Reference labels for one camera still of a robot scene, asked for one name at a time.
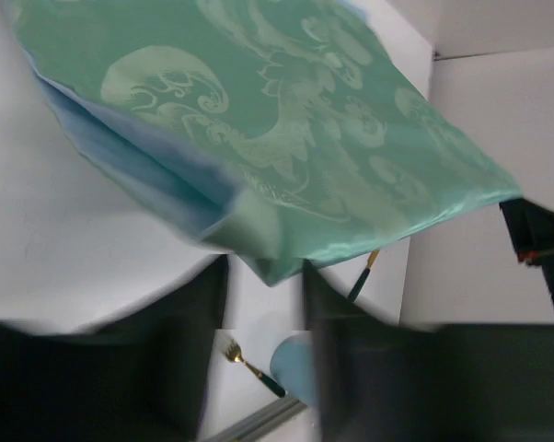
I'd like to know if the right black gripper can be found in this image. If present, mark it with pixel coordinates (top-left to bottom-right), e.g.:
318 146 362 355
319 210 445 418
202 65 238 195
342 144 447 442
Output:
500 198 554 306

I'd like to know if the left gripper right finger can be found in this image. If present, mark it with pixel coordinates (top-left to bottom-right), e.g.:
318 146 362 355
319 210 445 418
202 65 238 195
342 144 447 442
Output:
302 262 554 441

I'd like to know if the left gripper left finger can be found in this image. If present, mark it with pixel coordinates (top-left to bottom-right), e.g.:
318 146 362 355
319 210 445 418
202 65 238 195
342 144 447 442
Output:
0 255 229 441

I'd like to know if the blue mug white inside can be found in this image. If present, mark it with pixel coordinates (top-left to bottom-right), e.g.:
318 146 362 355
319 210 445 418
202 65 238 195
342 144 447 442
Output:
270 331 317 408

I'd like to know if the green patterned cloth napkin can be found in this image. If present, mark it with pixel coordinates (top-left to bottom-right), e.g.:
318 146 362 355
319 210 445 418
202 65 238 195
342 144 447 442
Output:
9 1 521 285

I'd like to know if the aluminium front rail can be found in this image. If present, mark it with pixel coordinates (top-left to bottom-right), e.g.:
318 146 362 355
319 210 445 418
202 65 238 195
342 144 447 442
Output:
207 395 306 442

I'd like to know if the gold fork black handle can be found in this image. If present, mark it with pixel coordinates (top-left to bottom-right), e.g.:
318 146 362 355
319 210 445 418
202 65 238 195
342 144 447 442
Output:
221 339 286 399

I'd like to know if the gold knife black handle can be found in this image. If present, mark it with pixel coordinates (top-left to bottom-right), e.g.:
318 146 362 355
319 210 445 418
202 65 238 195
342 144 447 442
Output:
348 250 379 302

